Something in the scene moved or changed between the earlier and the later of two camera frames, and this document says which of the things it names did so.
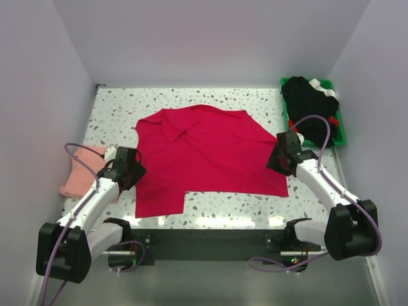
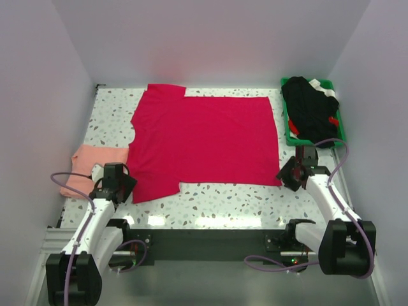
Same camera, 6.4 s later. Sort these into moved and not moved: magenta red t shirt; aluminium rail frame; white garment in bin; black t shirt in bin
Moved: magenta red t shirt
Not moved: aluminium rail frame; black t shirt in bin; white garment in bin
